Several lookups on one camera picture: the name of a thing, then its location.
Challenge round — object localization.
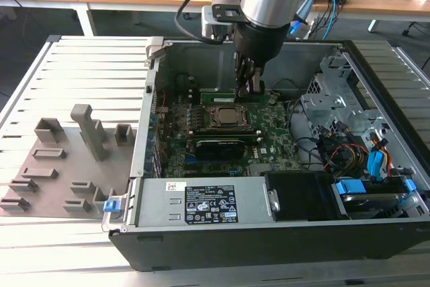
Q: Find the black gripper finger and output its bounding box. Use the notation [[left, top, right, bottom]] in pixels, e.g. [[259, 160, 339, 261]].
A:
[[249, 60, 267, 97], [234, 52, 251, 98]]

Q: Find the green RAM stick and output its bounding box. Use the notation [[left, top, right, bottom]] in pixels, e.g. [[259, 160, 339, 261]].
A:
[[200, 88, 237, 95], [200, 91, 271, 104]]

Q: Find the black RAM slot bank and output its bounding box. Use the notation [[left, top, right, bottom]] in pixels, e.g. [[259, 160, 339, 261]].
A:
[[186, 128, 265, 142]]

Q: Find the silver CPU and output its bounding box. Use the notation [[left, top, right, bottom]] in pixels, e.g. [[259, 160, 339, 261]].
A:
[[216, 107, 249, 126]]

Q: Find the white power strip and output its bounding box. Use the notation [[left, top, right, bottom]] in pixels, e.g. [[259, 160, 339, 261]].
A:
[[300, 19, 316, 39]]

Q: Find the CPU socket with metal cover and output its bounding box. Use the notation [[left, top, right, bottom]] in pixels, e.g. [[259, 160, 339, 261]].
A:
[[203, 102, 255, 130]]

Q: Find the green motherboard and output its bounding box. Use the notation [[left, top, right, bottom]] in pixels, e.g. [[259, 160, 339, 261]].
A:
[[154, 90, 303, 179]]

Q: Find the silver metal drive cage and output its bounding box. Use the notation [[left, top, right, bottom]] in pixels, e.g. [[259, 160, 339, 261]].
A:
[[300, 54, 394, 153]]

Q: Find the black graphics card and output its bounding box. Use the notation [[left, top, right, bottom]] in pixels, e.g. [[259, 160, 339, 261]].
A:
[[196, 138, 246, 161]]

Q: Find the black plastic fan shroud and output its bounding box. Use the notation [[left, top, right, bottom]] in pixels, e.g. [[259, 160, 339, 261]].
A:
[[261, 171, 340, 222]]

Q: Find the hard disk in blue carrier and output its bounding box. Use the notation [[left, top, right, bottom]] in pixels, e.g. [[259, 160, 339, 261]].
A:
[[331, 177, 423, 220]]

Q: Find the grey power supply unit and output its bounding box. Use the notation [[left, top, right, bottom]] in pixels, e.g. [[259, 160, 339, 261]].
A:
[[136, 176, 276, 228]]

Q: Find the black open PC case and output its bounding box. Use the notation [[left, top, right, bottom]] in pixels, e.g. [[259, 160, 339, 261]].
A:
[[107, 38, 430, 273]]

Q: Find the blue case latch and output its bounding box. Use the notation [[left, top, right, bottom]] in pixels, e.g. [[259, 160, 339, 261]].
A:
[[103, 199, 121, 214]]

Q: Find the grey parts rack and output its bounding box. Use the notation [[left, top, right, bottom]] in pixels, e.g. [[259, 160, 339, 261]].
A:
[[0, 104, 138, 219]]

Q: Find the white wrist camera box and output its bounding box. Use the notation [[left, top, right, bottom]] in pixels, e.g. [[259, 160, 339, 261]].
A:
[[200, 4, 243, 42]]

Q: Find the black camera cable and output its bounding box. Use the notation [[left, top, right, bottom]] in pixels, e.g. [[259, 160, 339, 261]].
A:
[[174, 0, 224, 45]]

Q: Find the multicolour power wire bundle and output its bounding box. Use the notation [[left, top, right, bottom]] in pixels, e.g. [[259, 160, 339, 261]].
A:
[[318, 128, 370, 170]]

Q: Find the blue flat wire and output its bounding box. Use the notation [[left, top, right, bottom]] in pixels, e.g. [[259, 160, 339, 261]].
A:
[[368, 151, 387, 183]]

